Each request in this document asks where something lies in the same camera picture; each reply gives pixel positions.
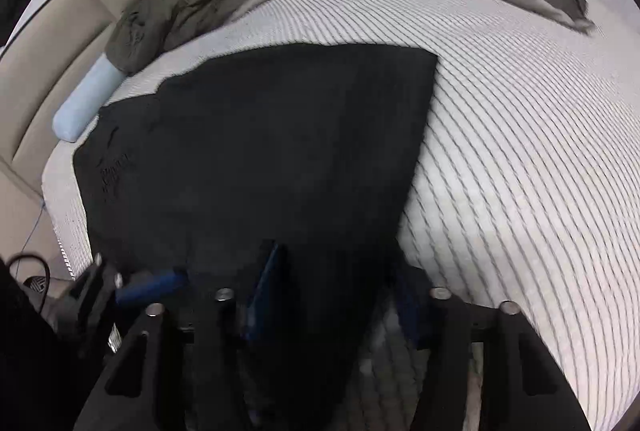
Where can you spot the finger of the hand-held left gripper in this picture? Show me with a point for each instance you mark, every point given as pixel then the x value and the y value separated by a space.
pixel 150 283

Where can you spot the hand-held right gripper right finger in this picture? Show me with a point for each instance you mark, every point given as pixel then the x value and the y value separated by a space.
pixel 412 306

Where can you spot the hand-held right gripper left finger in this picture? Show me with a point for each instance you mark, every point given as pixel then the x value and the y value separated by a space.
pixel 267 286

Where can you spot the black pants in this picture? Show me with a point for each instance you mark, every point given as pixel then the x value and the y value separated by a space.
pixel 250 136

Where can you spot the person's left forearm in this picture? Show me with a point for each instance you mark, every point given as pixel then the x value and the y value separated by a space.
pixel 25 361

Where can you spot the bed with honeycomb patterned sheet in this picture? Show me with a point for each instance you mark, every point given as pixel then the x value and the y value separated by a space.
pixel 525 161

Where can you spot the light blue bolster pillow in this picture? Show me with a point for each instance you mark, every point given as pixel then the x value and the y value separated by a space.
pixel 85 101

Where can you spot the beige padded headboard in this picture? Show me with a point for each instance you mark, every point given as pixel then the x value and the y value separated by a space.
pixel 50 51

